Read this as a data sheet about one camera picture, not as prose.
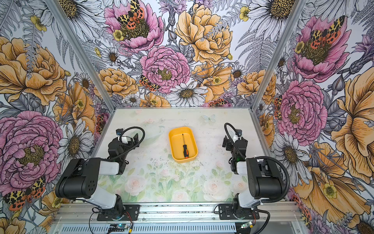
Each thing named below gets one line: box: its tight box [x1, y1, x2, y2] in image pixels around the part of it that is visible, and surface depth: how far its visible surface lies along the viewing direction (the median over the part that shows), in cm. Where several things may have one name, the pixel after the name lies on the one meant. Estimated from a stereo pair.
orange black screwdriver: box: [182, 133, 189, 159], surface depth 96 cm
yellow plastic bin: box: [168, 126, 199, 164], surface depth 101 cm
